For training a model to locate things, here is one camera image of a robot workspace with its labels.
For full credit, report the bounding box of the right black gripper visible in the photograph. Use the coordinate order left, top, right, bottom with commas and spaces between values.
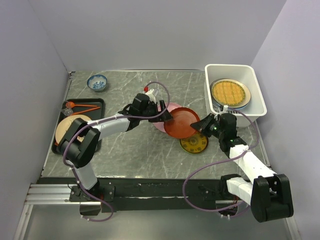
190, 113, 225, 139

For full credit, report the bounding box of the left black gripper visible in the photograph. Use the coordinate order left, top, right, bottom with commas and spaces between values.
139, 100, 173, 123

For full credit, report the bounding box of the pink plate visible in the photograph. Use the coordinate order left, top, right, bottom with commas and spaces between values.
153, 102, 182, 133

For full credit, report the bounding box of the red lacquer plate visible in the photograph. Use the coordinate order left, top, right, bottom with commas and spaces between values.
164, 107, 200, 139

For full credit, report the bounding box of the yellow patterned plate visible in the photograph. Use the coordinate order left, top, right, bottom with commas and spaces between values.
179, 132, 209, 154

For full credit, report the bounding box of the woven bamboo plate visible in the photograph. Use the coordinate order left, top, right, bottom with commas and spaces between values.
211, 80, 246, 106

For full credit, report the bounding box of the blue plate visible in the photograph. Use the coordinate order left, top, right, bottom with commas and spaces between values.
235, 103, 249, 110

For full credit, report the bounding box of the cream plate with twig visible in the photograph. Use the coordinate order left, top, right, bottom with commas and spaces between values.
210, 78, 251, 109

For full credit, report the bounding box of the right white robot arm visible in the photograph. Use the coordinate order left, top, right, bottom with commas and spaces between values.
190, 112, 294, 223

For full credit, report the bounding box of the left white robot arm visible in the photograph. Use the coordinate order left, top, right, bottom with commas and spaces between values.
57, 89, 173, 201

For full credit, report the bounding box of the black tray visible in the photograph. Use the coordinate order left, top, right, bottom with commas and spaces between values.
51, 98, 106, 155

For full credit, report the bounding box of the blue white porcelain bowl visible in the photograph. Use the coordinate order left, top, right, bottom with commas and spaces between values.
86, 74, 108, 92

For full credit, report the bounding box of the black base beam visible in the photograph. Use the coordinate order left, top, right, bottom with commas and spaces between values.
68, 176, 253, 212

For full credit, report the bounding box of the orange chopstick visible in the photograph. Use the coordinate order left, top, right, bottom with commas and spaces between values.
72, 106, 101, 116

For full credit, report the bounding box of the orange spoon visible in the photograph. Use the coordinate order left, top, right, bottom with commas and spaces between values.
65, 101, 98, 109

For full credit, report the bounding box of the clear plastic cup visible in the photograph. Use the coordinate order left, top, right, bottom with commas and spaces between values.
60, 106, 74, 117

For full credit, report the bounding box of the cream plate with bird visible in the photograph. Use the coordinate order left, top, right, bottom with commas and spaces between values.
55, 114, 91, 146

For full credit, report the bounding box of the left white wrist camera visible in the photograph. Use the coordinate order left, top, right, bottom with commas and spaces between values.
143, 86, 159, 103

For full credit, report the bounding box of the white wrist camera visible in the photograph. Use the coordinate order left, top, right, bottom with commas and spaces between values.
143, 86, 159, 103
218, 105, 229, 115

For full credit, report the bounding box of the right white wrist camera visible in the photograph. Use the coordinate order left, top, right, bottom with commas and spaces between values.
218, 105, 229, 115

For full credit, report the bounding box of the aluminium rail frame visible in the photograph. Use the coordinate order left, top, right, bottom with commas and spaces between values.
12, 181, 83, 240

